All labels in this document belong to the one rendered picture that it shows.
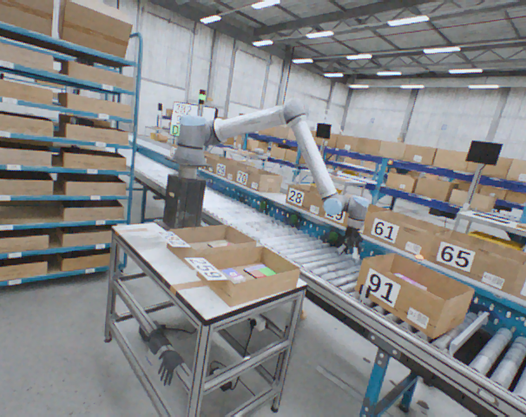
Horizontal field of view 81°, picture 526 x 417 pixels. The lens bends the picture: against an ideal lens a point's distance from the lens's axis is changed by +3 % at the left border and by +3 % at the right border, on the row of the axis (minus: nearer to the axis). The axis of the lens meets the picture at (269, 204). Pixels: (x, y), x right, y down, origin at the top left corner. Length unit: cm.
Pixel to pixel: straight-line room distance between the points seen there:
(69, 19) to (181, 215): 147
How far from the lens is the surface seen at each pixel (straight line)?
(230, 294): 123
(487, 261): 189
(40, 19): 265
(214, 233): 182
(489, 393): 141
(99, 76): 257
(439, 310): 143
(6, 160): 255
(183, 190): 186
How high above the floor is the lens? 142
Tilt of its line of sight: 13 degrees down
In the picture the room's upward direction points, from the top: 10 degrees clockwise
